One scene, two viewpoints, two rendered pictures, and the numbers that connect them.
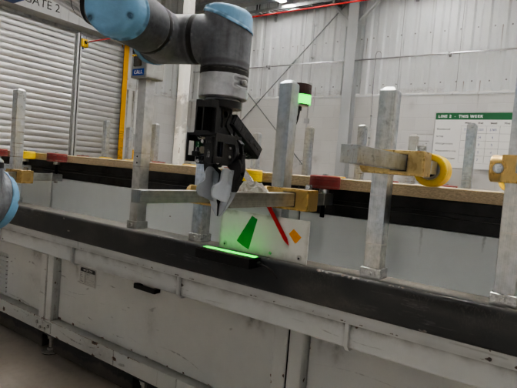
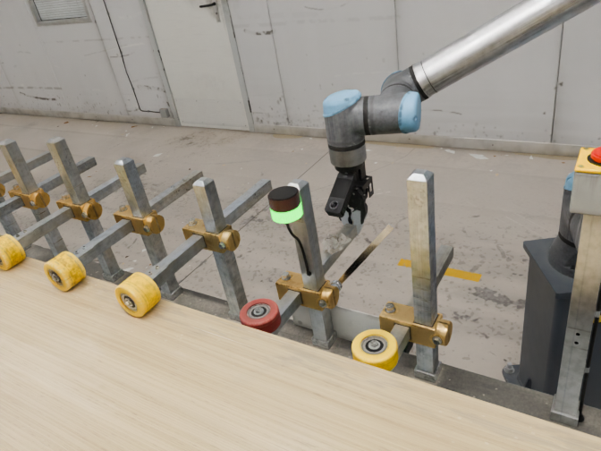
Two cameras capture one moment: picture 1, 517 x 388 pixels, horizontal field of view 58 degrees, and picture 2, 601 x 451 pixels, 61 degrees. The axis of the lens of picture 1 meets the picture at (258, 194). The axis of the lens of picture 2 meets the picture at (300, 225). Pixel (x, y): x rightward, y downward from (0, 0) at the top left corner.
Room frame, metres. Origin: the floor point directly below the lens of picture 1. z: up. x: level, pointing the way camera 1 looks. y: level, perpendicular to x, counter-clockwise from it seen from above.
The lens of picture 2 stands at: (2.01, -0.04, 1.56)
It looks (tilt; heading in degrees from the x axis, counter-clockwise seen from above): 31 degrees down; 181
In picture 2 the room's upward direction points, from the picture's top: 11 degrees counter-clockwise
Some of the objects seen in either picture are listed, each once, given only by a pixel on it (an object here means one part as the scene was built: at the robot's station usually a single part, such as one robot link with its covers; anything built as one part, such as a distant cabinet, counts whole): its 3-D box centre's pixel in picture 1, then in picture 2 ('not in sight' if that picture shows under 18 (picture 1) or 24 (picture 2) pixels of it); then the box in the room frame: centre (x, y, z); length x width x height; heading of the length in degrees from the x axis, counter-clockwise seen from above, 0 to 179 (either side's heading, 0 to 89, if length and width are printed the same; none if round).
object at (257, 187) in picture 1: (255, 186); (333, 240); (0.97, 0.01, 0.87); 0.09 x 0.07 x 0.02; 145
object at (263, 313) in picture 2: (323, 195); (263, 330); (1.22, -0.17, 0.85); 0.08 x 0.08 x 0.11
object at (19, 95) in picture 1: (16, 149); not in sight; (1.84, 0.97, 0.91); 0.03 x 0.03 x 0.48; 55
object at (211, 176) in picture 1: (208, 191); (361, 218); (0.87, 0.09, 0.86); 0.06 x 0.03 x 0.09; 145
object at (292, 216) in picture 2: (298, 99); (286, 209); (1.16, -0.08, 1.09); 0.06 x 0.06 x 0.02
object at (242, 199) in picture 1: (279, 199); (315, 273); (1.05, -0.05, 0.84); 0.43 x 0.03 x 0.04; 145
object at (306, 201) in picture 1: (288, 198); (307, 292); (1.11, -0.07, 0.85); 0.13 x 0.06 x 0.05; 55
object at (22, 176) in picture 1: (18, 175); not in sight; (1.83, 0.95, 0.81); 0.13 x 0.06 x 0.05; 55
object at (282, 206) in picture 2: (299, 89); (283, 198); (1.16, -0.08, 1.11); 0.06 x 0.06 x 0.02
